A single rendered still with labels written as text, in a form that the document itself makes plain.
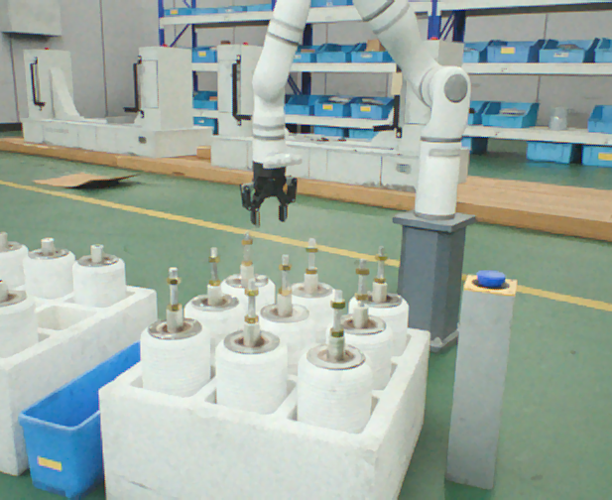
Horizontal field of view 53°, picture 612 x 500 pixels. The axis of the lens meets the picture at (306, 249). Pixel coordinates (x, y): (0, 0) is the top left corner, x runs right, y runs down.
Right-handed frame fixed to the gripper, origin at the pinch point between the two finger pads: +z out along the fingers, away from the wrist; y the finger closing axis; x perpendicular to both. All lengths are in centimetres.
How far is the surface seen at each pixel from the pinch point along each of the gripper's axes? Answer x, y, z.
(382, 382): 62, 16, 2
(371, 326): 58, 15, -5
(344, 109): -398, -307, 69
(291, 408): 62, 31, 0
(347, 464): 73, 30, 2
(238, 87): -220, -101, 9
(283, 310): 48, 24, -6
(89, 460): 43, 53, 14
